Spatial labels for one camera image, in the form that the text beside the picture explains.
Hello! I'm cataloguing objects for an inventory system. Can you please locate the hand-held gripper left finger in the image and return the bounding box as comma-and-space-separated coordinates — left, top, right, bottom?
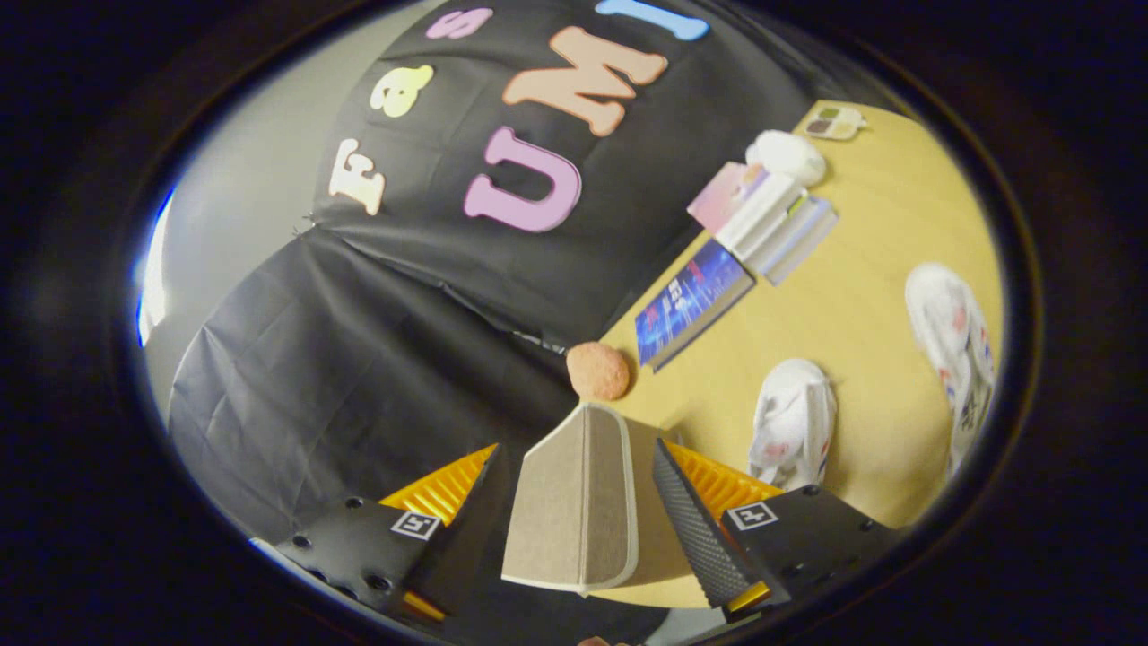
269, 442, 514, 624

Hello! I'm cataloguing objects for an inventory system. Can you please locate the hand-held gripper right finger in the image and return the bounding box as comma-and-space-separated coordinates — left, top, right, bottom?
652, 438, 900, 620

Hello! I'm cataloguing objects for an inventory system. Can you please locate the beige fabric storage box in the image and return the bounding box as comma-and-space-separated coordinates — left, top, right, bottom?
500, 401, 711, 611

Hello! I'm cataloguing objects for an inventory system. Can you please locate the white canvas shoe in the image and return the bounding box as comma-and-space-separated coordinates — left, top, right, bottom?
748, 359, 839, 492
904, 262, 996, 476

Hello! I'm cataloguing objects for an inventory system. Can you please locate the black backdrop cloth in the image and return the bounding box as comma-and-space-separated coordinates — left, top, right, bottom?
169, 0, 884, 643

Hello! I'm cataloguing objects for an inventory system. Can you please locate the orange round sponge ball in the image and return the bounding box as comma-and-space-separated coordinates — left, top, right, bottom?
566, 342, 633, 402

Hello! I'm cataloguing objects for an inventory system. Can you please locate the grey blue cover book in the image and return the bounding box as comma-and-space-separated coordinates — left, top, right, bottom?
744, 196, 839, 288

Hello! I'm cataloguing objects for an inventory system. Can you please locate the white cover book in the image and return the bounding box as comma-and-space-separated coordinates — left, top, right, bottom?
715, 173, 808, 261

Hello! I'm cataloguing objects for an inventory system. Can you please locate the white fluffy ball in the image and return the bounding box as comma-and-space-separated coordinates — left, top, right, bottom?
745, 129, 828, 188

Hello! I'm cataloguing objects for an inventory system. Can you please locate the small divided dish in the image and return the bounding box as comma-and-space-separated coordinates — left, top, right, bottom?
803, 104, 867, 142

